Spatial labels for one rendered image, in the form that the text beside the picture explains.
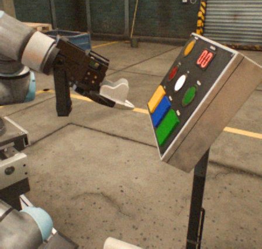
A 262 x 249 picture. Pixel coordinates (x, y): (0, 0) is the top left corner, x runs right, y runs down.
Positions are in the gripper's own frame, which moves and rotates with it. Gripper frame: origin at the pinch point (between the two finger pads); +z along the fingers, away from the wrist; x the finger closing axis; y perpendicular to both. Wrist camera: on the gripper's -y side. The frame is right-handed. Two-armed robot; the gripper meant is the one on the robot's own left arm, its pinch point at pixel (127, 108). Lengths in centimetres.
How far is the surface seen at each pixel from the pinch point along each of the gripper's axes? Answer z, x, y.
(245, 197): 127, 85, -49
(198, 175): 31.6, 7.8, -11.5
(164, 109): 10.5, 7.4, 2.0
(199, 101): 11.2, -5.9, 10.6
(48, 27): -142, 658, -133
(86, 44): -32, 483, -88
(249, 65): 14.8, -6.8, 21.6
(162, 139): 10.5, -2.8, -2.0
